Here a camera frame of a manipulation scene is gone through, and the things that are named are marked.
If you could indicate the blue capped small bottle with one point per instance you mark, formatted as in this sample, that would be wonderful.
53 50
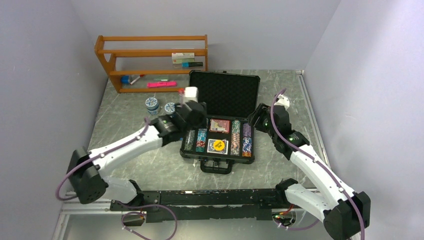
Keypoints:
126 79

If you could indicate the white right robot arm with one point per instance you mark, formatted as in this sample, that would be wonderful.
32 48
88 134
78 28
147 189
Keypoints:
343 211

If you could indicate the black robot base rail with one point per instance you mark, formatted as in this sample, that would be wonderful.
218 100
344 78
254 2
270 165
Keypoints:
260 204

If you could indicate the yellow dealer button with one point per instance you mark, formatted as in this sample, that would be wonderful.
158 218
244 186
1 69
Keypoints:
219 145

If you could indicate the pink highlighter marker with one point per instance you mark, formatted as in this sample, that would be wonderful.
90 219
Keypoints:
162 84

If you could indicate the teal marker pen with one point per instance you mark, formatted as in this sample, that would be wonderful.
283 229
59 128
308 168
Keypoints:
192 64

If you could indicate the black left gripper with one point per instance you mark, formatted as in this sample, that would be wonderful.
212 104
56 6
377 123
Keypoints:
202 119

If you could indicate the red white marker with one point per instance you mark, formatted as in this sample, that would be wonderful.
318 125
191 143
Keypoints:
136 79

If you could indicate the black poker set case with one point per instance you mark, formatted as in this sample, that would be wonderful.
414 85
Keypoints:
226 138

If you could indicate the red playing card deck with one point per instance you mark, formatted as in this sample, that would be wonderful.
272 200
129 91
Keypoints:
219 126

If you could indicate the purple white chip stack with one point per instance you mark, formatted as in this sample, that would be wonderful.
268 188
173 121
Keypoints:
246 130

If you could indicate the blue playing card deck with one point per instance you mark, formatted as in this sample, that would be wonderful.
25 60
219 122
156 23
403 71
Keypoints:
211 150

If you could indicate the red white chip stack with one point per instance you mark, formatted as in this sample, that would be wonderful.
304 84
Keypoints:
200 144

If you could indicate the white red box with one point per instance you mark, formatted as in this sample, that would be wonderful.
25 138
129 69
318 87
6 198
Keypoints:
182 55

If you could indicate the dark green white chip stack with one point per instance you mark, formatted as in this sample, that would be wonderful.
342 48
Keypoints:
235 127

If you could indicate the orange wooden shelf rack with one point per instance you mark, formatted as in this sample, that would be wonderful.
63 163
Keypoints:
148 56

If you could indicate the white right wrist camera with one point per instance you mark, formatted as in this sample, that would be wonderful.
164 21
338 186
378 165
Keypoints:
282 100

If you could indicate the yellow blue poker chip stack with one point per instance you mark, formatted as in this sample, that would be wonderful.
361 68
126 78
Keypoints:
190 141

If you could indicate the blue white lidded jar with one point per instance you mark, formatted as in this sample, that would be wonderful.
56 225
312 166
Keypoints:
152 105
170 108

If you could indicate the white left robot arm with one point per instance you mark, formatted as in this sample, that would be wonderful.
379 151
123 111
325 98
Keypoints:
89 172

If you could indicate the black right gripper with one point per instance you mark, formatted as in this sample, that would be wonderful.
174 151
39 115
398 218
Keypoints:
261 111

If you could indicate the pink white chip stack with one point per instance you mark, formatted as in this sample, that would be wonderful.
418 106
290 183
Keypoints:
235 144

